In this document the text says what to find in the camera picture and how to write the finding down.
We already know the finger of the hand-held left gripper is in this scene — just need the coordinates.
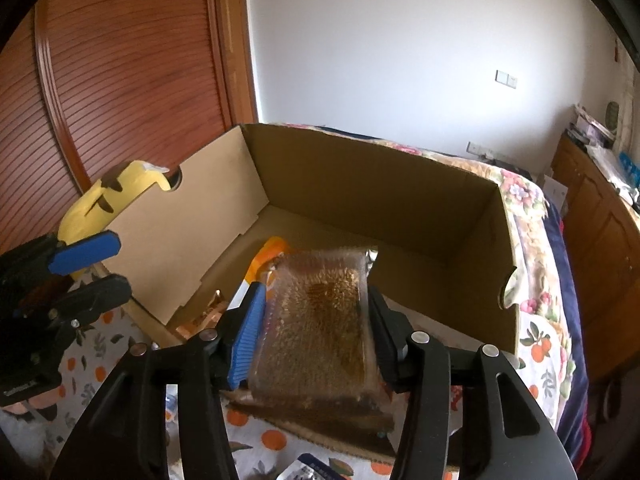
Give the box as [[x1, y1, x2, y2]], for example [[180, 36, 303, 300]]
[[47, 230, 122, 277], [47, 274, 133, 333]]

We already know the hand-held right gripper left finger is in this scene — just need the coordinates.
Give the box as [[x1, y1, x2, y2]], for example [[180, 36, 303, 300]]
[[50, 281, 271, 480]]

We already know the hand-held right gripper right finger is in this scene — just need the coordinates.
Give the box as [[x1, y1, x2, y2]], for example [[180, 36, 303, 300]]
[[367, 287, 573, 480]]

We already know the clear brown cracker packet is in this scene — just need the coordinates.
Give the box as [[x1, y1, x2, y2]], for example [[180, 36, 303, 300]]
[[250, 247, 381, 403]]

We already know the orange snack packet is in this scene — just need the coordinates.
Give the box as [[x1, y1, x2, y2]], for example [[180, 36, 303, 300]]
[[245, 237, 293, 286]]

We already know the cardboard box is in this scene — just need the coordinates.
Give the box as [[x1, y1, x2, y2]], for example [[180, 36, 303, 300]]
[[102, 122, 521, 458]]

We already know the yellow plush toy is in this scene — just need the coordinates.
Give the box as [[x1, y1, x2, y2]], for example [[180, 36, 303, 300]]
[[57, 160, 173, 281]]

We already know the tan snack packet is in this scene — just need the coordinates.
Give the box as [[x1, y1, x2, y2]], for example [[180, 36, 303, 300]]
[[172, 287, 231, 346]]

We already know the orange print tablecloth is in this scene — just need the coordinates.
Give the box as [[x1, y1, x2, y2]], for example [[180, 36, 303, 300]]
[[0, 260, 571, 480]]

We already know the blue white snack packet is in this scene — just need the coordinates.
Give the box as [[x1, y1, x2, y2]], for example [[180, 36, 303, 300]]
[[277, 452, 346, 480]]

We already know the dark blue blanket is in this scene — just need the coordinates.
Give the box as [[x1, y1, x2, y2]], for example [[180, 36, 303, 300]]
[[542, 200, 601, 466]]

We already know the wooden louvered wardrobe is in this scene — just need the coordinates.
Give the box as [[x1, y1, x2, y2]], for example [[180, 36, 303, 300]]
[[0, 0, 258, 261]]

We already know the wooden side cabinet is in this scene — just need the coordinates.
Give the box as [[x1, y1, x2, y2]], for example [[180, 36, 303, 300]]
[[550, 135, 640, 381]]

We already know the row of blue bottles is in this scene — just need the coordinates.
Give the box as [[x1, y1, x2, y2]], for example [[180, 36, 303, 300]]
[[617, 152, 640, 186]]

